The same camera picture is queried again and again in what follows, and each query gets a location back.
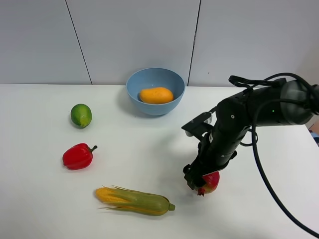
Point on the green lime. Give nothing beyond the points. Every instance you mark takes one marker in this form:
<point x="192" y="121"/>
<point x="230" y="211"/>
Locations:
<point x="81" y="115"/>

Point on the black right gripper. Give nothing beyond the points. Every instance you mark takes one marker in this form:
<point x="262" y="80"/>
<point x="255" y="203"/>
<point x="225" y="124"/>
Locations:
<point x="216" y="149"/>

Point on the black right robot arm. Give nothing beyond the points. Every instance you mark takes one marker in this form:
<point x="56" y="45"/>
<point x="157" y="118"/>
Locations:
<point x="289" y="103"/>

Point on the light blue bowl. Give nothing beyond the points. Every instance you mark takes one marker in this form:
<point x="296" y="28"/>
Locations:
<point x="152" y="78"/>

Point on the yellow mango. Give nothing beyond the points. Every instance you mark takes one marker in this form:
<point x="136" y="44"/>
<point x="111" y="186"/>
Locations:
<point x="158" y="95"/>

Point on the red bell pepper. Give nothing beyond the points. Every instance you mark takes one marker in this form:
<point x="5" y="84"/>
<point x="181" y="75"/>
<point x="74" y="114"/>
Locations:
<point x="78" y="157"/>

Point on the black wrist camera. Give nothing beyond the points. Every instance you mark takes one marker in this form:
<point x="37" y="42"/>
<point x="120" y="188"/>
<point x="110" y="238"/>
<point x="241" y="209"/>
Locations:
<point x="199" y="126"/>

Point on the corn cob with husk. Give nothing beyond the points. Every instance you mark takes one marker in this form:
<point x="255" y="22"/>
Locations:
<point x="126" y="200"/>

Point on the red pomegranate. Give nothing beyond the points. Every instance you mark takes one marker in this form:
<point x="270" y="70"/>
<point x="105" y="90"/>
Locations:
<point x="211" y="183"/>

